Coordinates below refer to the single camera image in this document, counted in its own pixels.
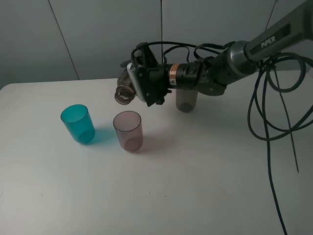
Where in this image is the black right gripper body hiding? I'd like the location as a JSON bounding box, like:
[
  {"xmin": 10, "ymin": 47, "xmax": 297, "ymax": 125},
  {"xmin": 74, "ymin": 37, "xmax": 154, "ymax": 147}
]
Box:
[{"xmin": 135, "ymin": 63, "xmax": 202, "ymax": 107}]

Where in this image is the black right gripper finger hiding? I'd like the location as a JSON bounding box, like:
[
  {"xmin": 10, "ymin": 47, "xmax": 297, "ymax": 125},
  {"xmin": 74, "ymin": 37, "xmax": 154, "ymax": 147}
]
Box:
[{"xmin": 126, "ymin": 62, "xmax": 144, "ymax": 102}]

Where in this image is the brown transparent water bottle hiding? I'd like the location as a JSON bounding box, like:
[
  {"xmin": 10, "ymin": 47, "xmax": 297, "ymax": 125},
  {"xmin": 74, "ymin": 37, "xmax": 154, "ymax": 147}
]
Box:
[{"xmin": 114, "ymin": 69, "xmax": 136, "ymax": 105}]

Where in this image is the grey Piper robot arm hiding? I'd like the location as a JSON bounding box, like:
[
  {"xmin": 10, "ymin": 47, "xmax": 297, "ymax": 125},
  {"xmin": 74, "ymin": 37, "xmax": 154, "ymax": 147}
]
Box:
[{"xmin": 121, "ymin": 0, "xmax": 313, "ymax": 106}]

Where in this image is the grey transparent plastic cup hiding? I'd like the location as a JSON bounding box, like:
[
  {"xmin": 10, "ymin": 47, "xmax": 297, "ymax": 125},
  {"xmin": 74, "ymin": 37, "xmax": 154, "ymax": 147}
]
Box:
[{"xmin": 176, "ymin": 90, "xmax": 198, "ymax": 113}]

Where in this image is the pink transparent plastic cup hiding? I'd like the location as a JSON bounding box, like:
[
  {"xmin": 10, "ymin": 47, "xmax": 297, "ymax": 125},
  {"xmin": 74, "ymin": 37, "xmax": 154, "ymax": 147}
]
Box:
[{"xmin": 113, "ymin": 111, "xmax": 143, "ymax": 152}]

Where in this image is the teal transparent plastic cup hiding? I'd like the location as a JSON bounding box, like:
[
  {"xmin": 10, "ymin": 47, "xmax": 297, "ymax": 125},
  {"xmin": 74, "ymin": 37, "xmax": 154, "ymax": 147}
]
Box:
[{"xmin": 61, "ymin": 104, "xmax": 95, "ymax": 144}]

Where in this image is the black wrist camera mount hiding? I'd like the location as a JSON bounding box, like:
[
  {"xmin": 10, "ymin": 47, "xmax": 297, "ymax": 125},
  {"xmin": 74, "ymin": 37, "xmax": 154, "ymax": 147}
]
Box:
[{"xmin": 131, "ymin": 42, "xmax": 158, "ymax": 69}]

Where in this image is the thin black camera cable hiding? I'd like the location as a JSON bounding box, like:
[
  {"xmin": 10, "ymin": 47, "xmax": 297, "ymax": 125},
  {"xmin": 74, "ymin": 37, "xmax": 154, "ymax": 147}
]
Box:
[{"xmin": 146, "ymin": 41, "xmax": 230, "ymax": 64}]

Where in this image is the thick black cable bundle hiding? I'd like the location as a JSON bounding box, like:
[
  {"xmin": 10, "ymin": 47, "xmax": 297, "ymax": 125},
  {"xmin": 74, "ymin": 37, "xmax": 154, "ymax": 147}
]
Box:
[{"xmin": 248, "ymin": 52, "xmax": 313, "ymax": 235}]

